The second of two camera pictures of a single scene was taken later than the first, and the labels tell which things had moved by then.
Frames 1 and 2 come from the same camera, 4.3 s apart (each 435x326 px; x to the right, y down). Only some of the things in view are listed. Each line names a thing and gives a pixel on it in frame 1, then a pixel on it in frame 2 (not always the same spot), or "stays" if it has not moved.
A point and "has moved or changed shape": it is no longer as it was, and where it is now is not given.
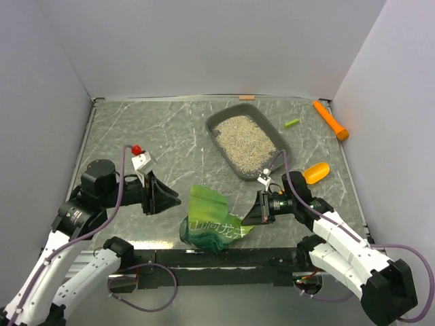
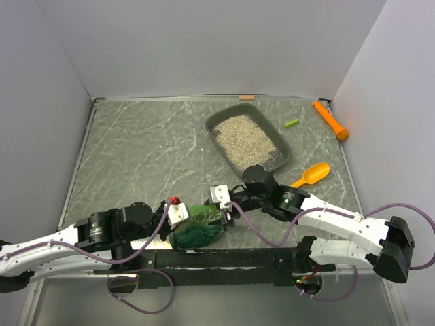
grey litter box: (246, 142) stays
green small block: (291, 122) stays
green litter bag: (208, 225) has moved or changed shape
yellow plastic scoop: (313, 174) stays
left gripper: (156, 197) → (162, 207)
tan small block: (243, 98) stays
